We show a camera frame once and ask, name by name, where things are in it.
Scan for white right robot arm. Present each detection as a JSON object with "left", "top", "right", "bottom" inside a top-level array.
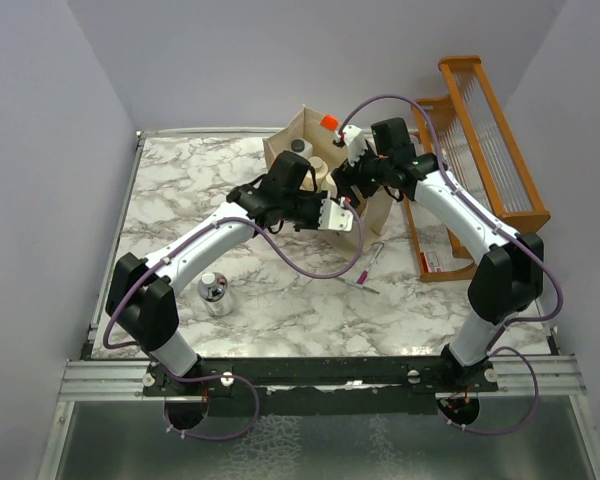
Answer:
[{"left": 332, "top": 118, "right": 544, "bottom": 391}]

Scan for cream floral canvas bag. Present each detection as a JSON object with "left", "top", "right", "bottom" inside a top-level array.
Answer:
[{"left": 263, "top": 106, "right": 393, "bottom": 252}]

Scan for wooden rack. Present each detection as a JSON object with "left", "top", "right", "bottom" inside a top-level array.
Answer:
[{"left": 417, "top": 56, "right": 550, "bottom": 233}]

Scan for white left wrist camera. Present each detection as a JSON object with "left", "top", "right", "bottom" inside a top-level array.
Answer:
[{"left": 318, "top": 197, "right": 354, "bottom": 232}]

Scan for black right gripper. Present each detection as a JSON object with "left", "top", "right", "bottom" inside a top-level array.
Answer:
[{"left": 332, "top": 139, "right": 392, "bottom": 208}]

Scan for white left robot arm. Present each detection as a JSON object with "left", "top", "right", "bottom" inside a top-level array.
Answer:
[{"left": 105, "top": 151, "right": 352, "bottom": 395}]

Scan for silver pen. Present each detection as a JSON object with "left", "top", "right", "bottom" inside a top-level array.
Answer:
[{"left": 335, "top": 277, "right": 380, "bottom": 295}]

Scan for white square bottle dark cap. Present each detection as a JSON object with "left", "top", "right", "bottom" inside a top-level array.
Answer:
[{"left": 290, "top": 138, "right": 313, "bottom": 159}]

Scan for beige bottle beige cap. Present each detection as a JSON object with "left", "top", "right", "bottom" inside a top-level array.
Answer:
[{"left": 301, "top": 156, "right": 329, "bottom": 192}]

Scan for silver chrome bottle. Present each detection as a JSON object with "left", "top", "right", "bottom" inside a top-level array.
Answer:
[{"left": 198, "top": 272, "right": 234, "bottom": 317}]

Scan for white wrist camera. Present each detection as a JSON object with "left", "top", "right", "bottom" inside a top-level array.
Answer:
[
  {"left": 334, "top": 125, "right": 368, "bottom": 167},
  {"left": 318, "top": 197, "right": 354, "bottom": 232}
]

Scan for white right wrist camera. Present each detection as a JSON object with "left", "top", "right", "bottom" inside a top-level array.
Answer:
[{"left": 334, "top": 125, "right": 368, "bottom": 167}]

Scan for green bottle white cap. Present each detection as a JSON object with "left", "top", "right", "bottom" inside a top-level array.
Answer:
[{"left": 322, "top": 182, "right": 339, "bottom": 202}]

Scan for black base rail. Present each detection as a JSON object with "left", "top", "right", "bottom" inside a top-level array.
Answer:
[{"left": 143, "top": 356, "right": 498, "bottom": 416}]

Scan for pink white pen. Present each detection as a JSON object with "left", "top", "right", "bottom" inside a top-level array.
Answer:
[{"left": 356, "top": 242, "right": 385, "bottom": 285}]

